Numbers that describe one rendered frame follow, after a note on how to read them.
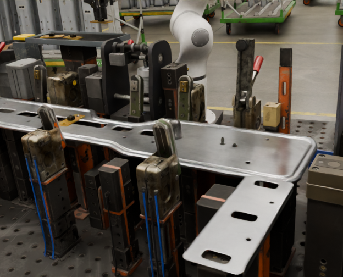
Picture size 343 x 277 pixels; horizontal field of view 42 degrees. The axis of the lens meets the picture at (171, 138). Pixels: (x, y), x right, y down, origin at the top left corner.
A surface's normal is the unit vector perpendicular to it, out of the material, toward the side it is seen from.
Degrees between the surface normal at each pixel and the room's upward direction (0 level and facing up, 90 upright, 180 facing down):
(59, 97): 90
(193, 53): 133
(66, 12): 87
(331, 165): 0
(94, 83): 90
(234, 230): 0
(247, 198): 0
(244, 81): 81
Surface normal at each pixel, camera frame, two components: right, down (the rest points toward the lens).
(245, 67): -0.49, 0.24
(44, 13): -0.27, 0.33
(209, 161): -0.07, -0.91
